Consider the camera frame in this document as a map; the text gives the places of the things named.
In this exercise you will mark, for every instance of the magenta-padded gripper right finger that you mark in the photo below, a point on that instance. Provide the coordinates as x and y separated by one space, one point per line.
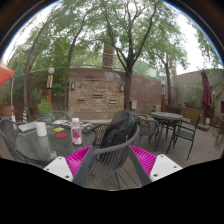
165 166

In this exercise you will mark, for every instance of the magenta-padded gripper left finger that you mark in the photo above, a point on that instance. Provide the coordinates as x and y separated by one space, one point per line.
58 168

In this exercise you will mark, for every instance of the pink juice bottle white cap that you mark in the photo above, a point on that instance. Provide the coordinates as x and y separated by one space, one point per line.
76 133

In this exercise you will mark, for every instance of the flat round red coaster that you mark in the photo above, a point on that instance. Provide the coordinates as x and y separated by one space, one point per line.
61 135

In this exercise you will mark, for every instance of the yellow sticker card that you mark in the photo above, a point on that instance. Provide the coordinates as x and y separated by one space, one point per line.
58 129

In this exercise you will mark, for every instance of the black metal chair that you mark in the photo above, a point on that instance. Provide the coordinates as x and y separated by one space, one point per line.
185 133
218 128

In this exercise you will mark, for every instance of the white cup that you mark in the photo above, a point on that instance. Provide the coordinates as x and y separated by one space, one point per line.
41 129

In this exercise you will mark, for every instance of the black laptop with stickers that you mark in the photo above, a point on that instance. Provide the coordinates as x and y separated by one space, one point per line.
85 126

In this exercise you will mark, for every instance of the round grey patio table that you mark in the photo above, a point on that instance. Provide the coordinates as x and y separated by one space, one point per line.
166 116

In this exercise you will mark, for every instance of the silver laptop with stickers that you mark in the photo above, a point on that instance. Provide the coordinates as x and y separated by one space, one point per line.
27 127

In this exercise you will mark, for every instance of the green plant in blue pot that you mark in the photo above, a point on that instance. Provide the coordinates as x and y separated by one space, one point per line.
45 108

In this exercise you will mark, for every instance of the blue yellow striped cone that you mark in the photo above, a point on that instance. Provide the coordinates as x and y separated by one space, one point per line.
24 116

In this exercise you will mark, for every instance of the green leafy tree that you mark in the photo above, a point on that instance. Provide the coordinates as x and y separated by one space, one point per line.
168 85
28 83
128 90
70 55

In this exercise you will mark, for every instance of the closed maroon umbrella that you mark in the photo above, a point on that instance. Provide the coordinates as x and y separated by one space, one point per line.
206 93

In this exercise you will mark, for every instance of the orange patio umbrella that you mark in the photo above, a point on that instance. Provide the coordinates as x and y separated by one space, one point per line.
5 74

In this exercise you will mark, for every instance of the grey wall box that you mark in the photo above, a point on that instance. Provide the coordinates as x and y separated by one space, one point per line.
133 104

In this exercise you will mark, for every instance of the black wall lamp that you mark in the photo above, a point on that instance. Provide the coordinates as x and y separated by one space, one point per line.
73 86
121 88

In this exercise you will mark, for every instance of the globe lamp post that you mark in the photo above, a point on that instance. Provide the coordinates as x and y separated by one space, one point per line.
50 81

